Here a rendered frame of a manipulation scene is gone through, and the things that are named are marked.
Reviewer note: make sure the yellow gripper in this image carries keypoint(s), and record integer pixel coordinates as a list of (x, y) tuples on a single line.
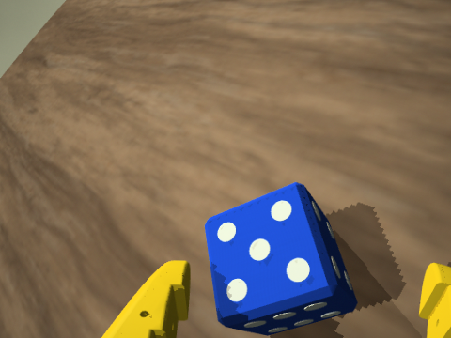
[(154, 311)]

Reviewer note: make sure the blue die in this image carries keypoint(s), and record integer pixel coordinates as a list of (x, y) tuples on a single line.
[(275, 264)]

